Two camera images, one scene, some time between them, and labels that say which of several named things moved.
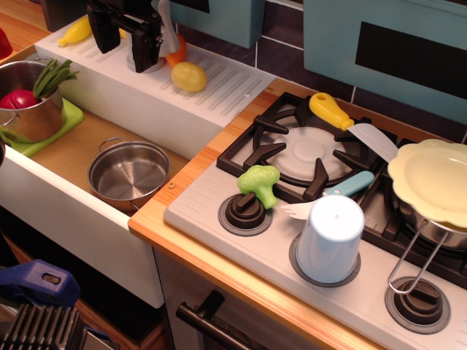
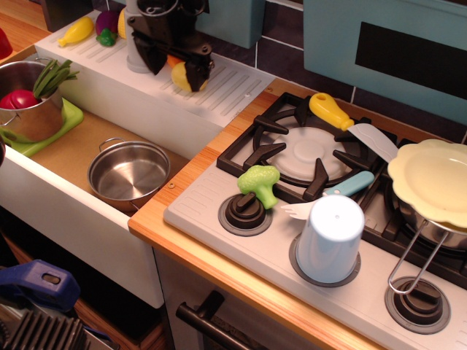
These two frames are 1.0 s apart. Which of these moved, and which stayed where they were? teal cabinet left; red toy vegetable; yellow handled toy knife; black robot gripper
Moved: black robot gripper
Stayed: teal cabinet left; yellow handled toy knife; red toy vegetable
